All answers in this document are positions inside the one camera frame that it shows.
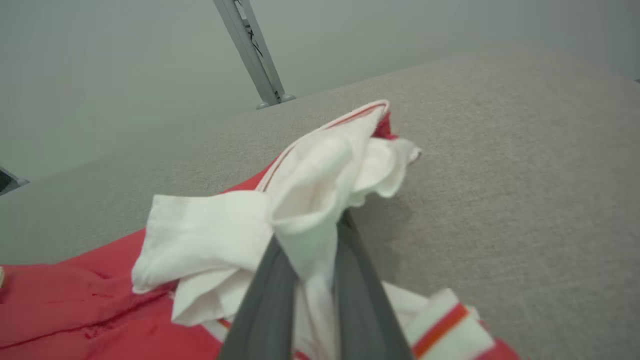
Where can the red and white garment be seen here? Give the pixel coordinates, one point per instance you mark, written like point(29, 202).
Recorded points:
point(210, 235)

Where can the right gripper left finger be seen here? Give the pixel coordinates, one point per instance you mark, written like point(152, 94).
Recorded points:
point(265, 315)

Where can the grey cylindrical post foot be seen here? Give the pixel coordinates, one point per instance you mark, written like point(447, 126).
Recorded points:
point(263, 105)
point(288, 97)

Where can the grey fabric sofa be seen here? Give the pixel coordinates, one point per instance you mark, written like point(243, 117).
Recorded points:
point(500, 175)

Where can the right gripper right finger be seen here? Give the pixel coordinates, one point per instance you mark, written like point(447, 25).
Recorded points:
point(360, 310)

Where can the grey partition post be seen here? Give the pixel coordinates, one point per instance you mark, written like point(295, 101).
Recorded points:
point(250, 45)

